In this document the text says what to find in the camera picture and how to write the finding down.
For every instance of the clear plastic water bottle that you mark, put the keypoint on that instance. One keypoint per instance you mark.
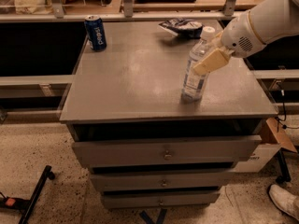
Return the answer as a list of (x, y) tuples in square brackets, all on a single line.
[(195, 76)]

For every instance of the white shoe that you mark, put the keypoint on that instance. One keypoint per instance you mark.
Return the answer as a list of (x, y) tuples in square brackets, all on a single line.
[(284, 201)]

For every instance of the middle grey drawer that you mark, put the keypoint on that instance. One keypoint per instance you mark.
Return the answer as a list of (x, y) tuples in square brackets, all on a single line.
[(162, 180)]

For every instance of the metal frame rail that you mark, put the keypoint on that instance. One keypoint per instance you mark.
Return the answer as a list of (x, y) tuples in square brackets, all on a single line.
[(117, 10)]

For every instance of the blue tape cross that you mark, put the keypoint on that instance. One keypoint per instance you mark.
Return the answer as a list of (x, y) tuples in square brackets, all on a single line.
[(155, 216)]

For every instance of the top grey drawer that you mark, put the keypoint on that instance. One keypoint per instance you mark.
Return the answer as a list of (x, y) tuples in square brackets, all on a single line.
[(146, 152)]

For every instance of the black stand leg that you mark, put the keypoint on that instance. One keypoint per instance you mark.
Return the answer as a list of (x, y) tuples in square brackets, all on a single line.
[(26, 207), (285, 175)]

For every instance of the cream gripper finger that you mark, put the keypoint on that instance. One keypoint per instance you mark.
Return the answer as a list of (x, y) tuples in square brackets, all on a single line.
[(216, 41), (216, 59)]

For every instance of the black stand leg left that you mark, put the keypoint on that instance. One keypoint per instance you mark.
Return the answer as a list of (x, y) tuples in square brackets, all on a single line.
[(26, 207)]

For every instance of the grey drawer cabinet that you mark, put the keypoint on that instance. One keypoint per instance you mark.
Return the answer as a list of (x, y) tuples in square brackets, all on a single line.
[(132, 90)]

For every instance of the blue pepsi can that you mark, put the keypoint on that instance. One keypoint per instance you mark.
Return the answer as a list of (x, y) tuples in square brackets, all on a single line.
[(95, 32)]

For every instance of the bottom grey drawer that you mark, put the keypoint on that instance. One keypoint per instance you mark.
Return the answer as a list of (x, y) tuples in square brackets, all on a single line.
[(160, 199)]

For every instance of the dark crumpled snack bag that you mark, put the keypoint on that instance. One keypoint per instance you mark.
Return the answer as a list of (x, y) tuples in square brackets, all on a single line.
[(183, 27)]

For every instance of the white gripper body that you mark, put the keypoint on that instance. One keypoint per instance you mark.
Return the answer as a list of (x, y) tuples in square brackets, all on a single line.
[(239, 36)]

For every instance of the grey drawer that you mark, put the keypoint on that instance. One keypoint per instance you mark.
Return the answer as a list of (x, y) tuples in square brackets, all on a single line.
[(146, 152), (162, 180), (160, 199)]

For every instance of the black stand leg right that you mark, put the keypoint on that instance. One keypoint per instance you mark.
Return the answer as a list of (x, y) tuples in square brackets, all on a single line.
[(285, 175)]

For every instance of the cardboard box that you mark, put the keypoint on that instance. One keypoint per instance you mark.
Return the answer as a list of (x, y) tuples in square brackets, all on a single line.
[(274, 138)]

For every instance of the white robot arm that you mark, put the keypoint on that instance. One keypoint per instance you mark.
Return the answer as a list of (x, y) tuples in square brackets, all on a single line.
[(274, 19)]

